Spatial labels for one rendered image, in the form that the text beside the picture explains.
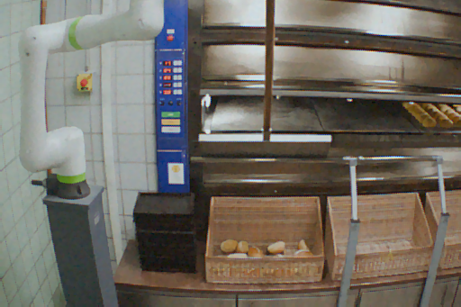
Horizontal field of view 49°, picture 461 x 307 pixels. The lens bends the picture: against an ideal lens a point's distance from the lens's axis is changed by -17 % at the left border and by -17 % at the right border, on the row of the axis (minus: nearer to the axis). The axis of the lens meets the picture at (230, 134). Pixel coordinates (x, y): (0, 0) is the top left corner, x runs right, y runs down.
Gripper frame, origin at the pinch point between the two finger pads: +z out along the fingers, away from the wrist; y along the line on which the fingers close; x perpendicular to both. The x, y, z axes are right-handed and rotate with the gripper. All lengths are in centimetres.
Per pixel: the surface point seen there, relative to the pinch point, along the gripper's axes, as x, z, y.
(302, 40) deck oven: -112, 19, -58
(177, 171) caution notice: -153, -41, -5
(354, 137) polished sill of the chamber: -144, 48, -22
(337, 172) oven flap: -155, 40, -7
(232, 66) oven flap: -121, -14, -46
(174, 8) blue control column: -99, -43, -67
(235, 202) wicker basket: -164, -12, 6
